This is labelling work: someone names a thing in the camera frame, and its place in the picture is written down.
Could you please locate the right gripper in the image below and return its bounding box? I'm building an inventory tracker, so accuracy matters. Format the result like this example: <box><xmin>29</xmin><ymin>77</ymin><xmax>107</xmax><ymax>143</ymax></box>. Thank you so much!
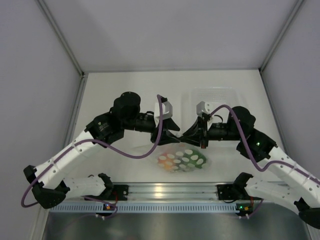
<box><xmin>178</xmin><ymin>117</ymin><xmax>243</xmax><ymax>149</ymax></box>

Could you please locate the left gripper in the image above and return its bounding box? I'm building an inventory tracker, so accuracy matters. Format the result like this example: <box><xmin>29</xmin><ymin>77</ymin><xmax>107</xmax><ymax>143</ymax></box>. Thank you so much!
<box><xmin>121</xmin><ymin>113</ymin><xmax>180</xmax><ymax>146</ymax></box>

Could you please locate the clear zip top bag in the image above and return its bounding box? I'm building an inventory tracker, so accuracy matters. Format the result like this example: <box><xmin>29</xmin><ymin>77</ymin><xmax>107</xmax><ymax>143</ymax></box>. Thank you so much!
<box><xmin>145</xmin><ymin>142</ymin><xmax>212</xmax><ymax>173</ymax></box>

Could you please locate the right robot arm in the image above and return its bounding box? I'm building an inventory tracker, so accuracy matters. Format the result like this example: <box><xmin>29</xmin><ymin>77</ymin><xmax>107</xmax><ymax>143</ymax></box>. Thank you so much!
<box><xmin>179</xmin><ymin>104</ymin><xmax>320</xmax><ymax>229</ymax></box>

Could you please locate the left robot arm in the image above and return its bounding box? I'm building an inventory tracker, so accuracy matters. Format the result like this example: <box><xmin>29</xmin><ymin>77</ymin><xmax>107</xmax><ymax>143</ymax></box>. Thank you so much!
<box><xmin>21</xmin><ymin>91</ymin><xmax>180</xmax><ymax>209</ymax></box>

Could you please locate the clear plastic basket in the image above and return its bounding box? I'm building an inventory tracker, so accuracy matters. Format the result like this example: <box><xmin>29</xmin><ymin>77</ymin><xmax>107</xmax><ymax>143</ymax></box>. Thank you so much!
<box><xmin>181</xmin><ymin>87</ymin><xmax>249</xmax><ymax>141</ymax></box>

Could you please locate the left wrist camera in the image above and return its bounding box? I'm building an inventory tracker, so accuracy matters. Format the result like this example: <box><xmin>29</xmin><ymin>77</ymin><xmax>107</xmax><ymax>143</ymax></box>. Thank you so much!
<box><xmin>153</xmin><ymin>98</ymin><xmax>173</xmax><ymax>121</ymax></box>

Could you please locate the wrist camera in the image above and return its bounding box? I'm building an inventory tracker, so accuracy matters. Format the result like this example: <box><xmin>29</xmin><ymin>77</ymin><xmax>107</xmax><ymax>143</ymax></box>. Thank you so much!
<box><xmin>153</xmin><ymin>98</ymin><xmax>173</xmax><ymax>121</ymax></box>
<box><xmin>196</xmin><ymin>101</ymin><xmax>214</xmax><ymax>117</ymax></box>

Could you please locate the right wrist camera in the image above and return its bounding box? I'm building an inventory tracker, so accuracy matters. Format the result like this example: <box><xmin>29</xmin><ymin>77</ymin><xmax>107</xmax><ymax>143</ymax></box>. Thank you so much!
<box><xmin>196</xmin><ymin>101</ymin><xmax>214</xmax><ymax>117</ymax></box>

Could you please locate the aluminium mounting rail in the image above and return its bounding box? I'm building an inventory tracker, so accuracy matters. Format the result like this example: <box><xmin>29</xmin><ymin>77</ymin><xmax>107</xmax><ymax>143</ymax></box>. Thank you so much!
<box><xmin>38</xmin><ymin>181</ymin><xmax>288</xmax><ymax>202</ymax></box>

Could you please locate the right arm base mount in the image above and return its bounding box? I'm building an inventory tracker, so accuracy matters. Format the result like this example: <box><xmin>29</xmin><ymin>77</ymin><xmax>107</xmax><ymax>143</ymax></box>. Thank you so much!
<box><xmin>216</xmin><ymin>184</ymin><xmax>247</xmax><ymax>201</ymax></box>

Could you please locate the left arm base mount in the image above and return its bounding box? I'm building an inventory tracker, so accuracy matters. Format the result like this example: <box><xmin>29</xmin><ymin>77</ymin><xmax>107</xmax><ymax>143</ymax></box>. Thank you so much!
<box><xmin>109</xmin><ymin>184</ymin><xmax>129</xmax><ymax>201</ymax></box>

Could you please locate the slotted cable duct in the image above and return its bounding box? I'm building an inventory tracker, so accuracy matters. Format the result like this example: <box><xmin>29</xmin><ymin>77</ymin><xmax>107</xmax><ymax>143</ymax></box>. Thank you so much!
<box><xmin>49</xmin><ymin>201</ymin><xmax>252</xmax><ymax>214</ymax></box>

